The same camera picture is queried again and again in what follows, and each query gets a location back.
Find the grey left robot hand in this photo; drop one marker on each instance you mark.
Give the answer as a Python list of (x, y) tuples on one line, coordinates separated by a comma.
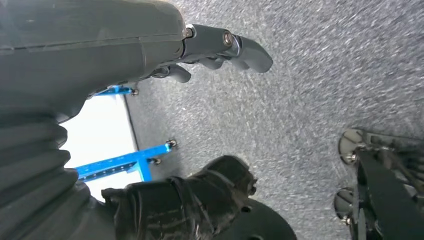
[(82, 49)]

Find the blue metal rack with casters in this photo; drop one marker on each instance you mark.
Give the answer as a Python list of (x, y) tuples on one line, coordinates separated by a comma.
[(116, 164)]

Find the black metal leg frame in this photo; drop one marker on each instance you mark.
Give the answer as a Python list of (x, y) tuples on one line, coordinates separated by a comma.
[(381, 192)]

